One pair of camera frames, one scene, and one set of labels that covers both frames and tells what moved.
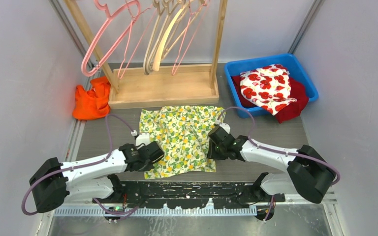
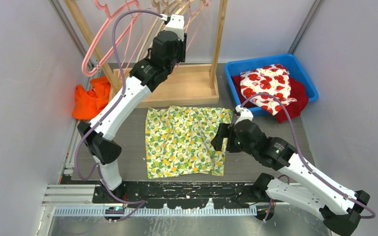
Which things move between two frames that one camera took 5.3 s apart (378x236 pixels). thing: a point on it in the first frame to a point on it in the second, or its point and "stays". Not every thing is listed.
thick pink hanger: x=101 y=31 stays
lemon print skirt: x=182 y=132 stays
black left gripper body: x=148 y=166 to x=180 y=57
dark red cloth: x=290 y=111 stays
